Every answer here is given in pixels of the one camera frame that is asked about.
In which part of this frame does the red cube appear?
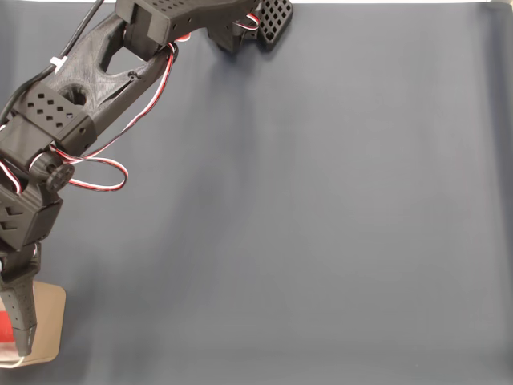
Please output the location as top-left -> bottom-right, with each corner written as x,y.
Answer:
0,310 -> 18,344

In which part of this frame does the beige box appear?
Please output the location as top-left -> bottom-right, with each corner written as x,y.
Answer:
0,280 -> 67,368

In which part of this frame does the white padding paper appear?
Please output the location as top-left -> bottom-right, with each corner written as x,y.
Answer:
0,342 -> 20,364

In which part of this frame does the dark grey table mat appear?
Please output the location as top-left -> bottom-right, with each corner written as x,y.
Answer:
0,2 -> 513,385

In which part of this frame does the red white servo cable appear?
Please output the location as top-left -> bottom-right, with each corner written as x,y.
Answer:
244,12 -> 263,33
50,38 -> 180,195
0,158 -> 22,197

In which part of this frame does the black camera cable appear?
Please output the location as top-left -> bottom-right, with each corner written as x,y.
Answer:
0,0 -> 107,126

